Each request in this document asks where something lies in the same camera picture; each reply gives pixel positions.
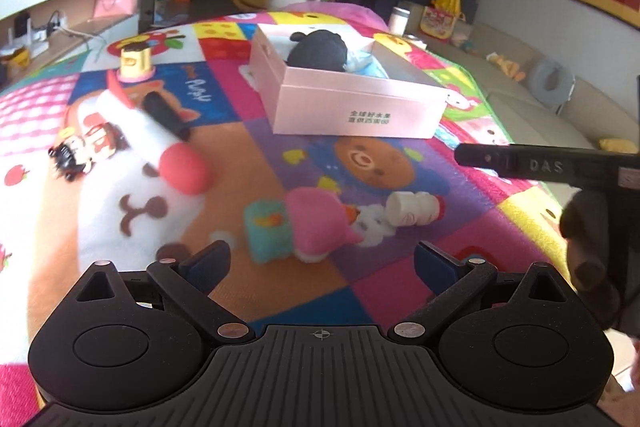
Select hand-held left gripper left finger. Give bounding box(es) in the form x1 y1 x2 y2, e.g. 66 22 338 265
66 239 257 344

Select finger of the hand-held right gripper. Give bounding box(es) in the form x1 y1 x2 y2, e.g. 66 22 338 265
456 142 621 188

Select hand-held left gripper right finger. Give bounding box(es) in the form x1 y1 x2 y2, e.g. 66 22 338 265
390 241 579 343

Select white drink bottle red cap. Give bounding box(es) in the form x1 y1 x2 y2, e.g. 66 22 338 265
386 191 447 228

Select white plush stick red tip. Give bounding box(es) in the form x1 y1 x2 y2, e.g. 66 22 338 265
97 89 213 196

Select pink and teal plush toy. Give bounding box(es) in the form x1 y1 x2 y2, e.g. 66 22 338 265
243 187 365 264

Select small black-haired figurine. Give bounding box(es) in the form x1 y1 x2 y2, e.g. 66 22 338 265
48 136 101 182

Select pink cardboard box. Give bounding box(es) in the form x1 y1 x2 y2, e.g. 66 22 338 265
249 24 449 140

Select blue tissue packet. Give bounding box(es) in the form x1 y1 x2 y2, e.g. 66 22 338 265
345 47 389 79

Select yellow toy cup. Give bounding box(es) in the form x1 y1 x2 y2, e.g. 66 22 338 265
117 47 155 82

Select black plush toy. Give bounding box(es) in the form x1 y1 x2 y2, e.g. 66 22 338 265
287 29 351 72

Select person's right hand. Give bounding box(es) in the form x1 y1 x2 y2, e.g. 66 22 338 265
560 189 624 331

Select beige sofa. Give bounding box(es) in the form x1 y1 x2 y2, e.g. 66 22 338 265
405 22 640 208

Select grey neck pillow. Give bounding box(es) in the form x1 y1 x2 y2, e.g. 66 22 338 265
530 59 576 110

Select small plush toy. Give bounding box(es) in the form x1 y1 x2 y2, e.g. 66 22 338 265
487 52 526 80

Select yellow plush toy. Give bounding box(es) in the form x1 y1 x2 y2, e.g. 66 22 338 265
597 137 636 153

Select colourful cartoon play mat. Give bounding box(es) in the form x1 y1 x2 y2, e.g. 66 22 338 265
0 9 621 414

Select printed tote bag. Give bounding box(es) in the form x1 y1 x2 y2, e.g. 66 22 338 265
420 6 464 40

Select yellow backpack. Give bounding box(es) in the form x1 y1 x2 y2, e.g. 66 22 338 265
432 0 466 20

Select white cylinder appliance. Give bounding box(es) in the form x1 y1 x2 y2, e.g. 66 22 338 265
390 6 412 36

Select pink blanket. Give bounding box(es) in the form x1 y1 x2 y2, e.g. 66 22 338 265
280 2 389 30

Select pink gift bag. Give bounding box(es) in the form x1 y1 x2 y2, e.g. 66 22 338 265
95 0 139 19

